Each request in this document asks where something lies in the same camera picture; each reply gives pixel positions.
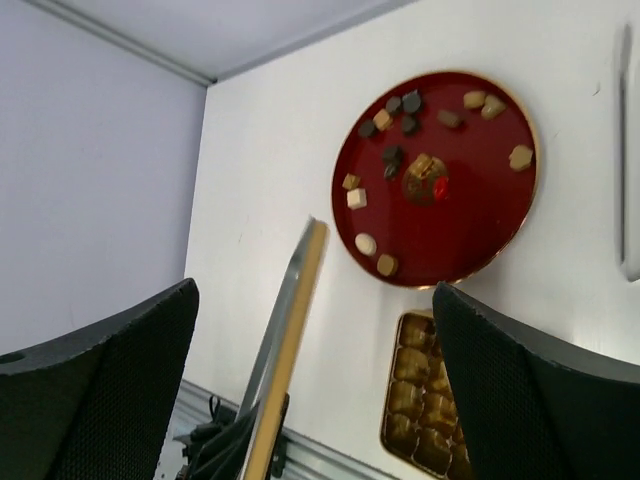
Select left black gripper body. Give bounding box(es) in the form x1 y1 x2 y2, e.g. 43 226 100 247
172 392 291 480

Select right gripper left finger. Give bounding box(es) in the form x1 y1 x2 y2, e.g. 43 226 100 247
1 279 199 480

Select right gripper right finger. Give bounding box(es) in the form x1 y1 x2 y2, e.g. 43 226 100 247
432 283 639 479

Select metal tongs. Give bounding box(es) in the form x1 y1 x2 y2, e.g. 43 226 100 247
613 22 639 283

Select silver square box lid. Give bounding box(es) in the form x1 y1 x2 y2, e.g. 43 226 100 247
238 217 328 479

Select gold chocolate box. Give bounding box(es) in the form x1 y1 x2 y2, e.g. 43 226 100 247
380 310 475 479

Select tan round fluted chocolate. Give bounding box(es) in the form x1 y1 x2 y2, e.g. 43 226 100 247
376 254 399 277

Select white oval chocolate left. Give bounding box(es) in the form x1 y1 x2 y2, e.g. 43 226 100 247
354 233 377 257

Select tan round chocolate right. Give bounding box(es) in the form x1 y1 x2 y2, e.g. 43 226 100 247
509 145 533 172

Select white cube chocolate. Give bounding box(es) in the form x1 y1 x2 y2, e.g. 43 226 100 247
346 188 368 210

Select dark heart chocolate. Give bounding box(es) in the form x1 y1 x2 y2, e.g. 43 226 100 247
382 145 404 164

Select round red plate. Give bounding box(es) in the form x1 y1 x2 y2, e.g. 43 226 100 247
331 70 540 289

